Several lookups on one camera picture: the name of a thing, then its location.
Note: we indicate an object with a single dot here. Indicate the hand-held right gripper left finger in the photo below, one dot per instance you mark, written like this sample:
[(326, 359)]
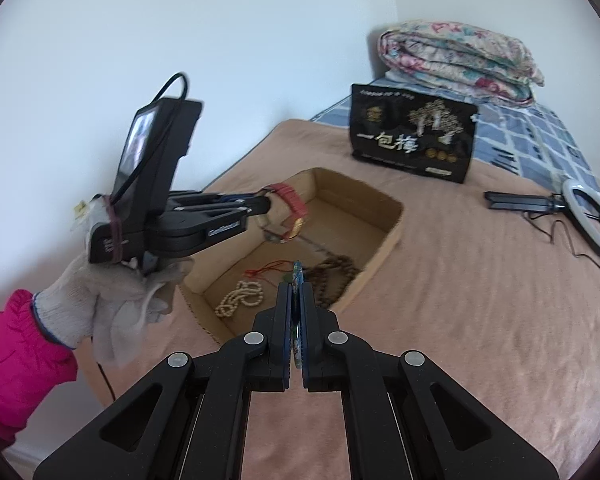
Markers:
[(282, 310)]

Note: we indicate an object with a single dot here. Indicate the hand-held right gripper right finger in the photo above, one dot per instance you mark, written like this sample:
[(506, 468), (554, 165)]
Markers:
[(309, 310)]

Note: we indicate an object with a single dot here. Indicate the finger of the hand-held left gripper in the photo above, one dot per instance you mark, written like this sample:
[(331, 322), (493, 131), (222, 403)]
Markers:
[(215, 197), (255, 205)]

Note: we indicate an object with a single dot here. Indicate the enamel bangle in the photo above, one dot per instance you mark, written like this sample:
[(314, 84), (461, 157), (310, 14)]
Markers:
[(297, 272)]

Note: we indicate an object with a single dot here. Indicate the cardboard box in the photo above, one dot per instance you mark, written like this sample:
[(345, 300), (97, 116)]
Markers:
[(360, 200)]

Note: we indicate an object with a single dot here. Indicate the person's pink sleeved left forearm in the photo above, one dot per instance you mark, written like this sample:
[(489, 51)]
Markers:
[(15, 360)]

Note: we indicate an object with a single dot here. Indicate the person's left hand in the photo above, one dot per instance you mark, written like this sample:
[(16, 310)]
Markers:
[(105, 305)]

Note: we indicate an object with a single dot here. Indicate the black snack bag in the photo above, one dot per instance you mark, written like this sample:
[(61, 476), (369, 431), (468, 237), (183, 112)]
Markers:
[(394, 145)]

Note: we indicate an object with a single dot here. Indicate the black folded tripod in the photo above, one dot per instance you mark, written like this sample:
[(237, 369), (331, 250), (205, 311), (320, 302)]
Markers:
[(514, 202)]

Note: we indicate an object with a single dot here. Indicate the folded floral quilt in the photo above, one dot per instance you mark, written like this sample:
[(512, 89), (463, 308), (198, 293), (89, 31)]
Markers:
[(454, 55)]

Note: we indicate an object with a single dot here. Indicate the blue checked bedsheet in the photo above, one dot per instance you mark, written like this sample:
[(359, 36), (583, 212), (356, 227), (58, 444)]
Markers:
[(529, 130)]

